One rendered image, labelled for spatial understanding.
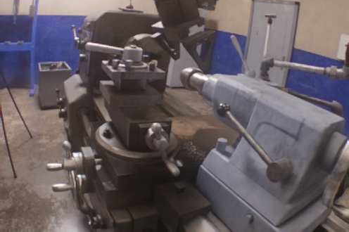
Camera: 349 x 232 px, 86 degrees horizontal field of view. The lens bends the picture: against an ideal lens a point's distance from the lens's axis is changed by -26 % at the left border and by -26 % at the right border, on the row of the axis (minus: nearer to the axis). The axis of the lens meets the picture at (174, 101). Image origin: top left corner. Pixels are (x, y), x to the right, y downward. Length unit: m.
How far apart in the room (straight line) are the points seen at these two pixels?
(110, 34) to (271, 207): 1.19
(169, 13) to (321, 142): 0.39
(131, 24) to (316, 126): 1.16
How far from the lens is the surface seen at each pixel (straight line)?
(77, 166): 0.70
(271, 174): 0.50
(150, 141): 0.59
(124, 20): 1.40
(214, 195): 0.64
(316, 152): 0.50
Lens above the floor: 1.28
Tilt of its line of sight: 18 degrees down
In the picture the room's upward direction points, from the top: 9 degrees clockwise
